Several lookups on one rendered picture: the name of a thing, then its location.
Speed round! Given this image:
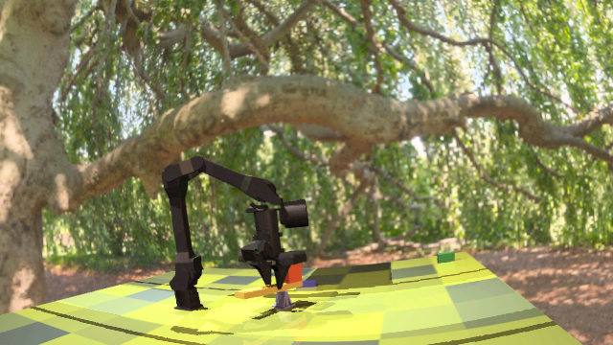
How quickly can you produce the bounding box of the small green block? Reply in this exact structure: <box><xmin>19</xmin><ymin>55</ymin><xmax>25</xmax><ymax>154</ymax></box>
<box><xmin>437</xmin><ymin>251</ymin><xmax>455</xmax><ymax>264</ymax></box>

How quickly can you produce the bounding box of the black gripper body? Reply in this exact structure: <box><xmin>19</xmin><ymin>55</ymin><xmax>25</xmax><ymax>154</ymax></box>
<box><xmin>251</xmin><ymin>229</ymin><xmax>307</xmax><ymax>265</ymax></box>

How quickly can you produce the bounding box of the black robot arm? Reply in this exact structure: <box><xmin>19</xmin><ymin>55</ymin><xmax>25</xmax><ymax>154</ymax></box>
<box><xmin>162</xmin><ymin>155</ymin><xmax>308</xmax><ymax>311</ymax></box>

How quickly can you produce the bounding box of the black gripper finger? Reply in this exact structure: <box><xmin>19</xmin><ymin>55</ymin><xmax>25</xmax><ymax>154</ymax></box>
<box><xmin>250</xmin><ymin>261</ymin><xmax>272</xmax><ymax>285</ymax></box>
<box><xmin>270</xmin><ymin>265</ymin><xmax>291</xmax><ymax>290</ymax></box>

